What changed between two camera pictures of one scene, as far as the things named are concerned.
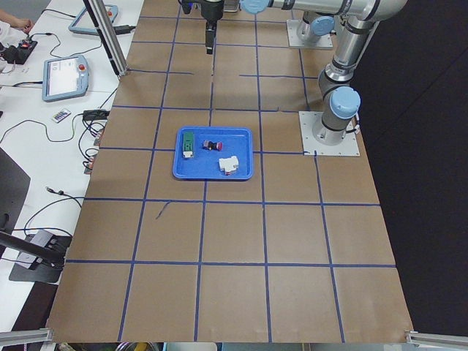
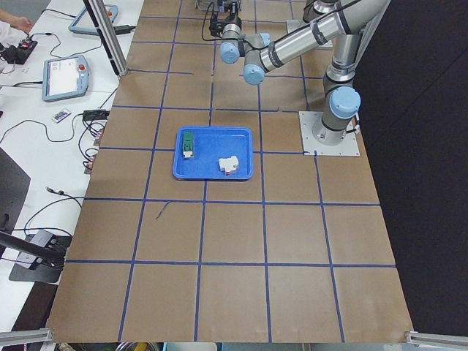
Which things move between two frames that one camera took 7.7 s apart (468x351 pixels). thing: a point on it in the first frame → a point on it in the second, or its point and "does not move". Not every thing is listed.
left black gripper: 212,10 → 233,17
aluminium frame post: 102,20 does not move
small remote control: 61,115 does not move
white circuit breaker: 229,164 does not move
